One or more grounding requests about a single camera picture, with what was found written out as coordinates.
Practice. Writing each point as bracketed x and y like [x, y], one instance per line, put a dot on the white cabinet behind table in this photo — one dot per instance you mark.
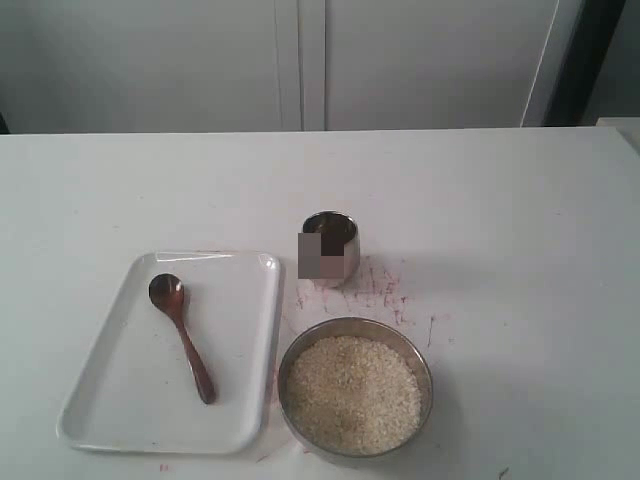
[216, 66]

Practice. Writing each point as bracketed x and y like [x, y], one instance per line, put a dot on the stainless steel cup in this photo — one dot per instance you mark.
[328, 249]

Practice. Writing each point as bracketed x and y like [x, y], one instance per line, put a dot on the brown wooden spoon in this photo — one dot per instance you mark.
[167, 293]

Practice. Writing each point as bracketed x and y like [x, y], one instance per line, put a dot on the white rectangular plastic tray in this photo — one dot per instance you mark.
[136, 393]

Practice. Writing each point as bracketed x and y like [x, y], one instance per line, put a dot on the steel bowl of rice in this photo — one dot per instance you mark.
[352, 389]

